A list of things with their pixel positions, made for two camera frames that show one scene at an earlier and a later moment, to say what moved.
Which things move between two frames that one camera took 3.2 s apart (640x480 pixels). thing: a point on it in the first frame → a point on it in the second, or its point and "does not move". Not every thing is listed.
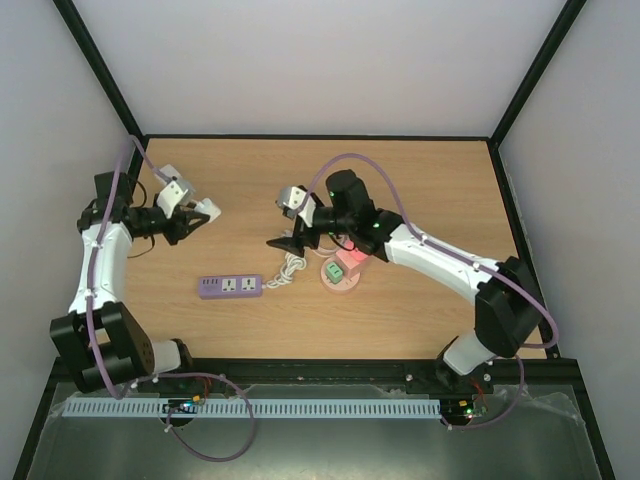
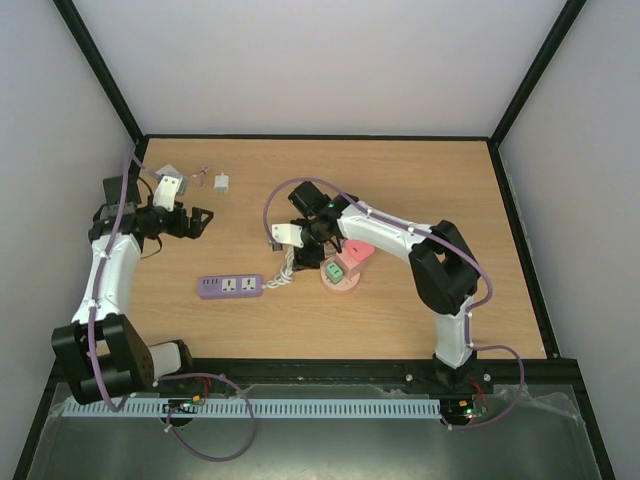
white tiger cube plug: (170, 171) does not move
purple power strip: (239, 286) does not move
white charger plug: (208, 207) → (221, 183)
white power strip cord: (291, 264) does not move
